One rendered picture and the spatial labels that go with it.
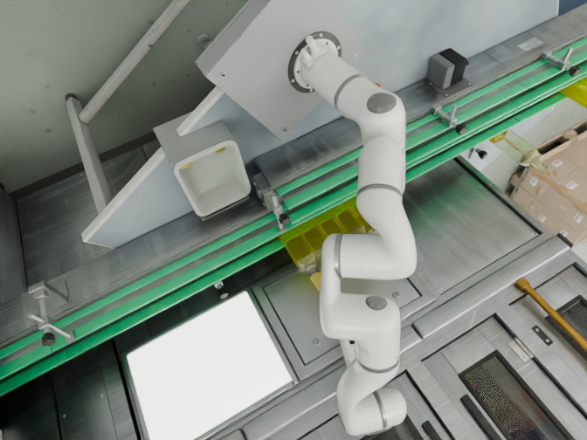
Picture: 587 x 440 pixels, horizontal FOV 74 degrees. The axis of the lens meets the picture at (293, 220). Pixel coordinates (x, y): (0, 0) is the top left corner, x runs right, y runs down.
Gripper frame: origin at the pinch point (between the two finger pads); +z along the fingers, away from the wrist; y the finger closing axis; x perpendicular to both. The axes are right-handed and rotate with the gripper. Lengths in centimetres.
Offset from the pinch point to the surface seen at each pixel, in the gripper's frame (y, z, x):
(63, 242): -16, 60, 90
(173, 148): 33, 41, 31
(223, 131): 34, 42, 18
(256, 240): 4.2, 26.8, 17.7
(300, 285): -12.6, 17.4, 8.2
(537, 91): 7, 56, -88
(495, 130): -2, 51, -73
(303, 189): 13.6, 33.8, 0.8
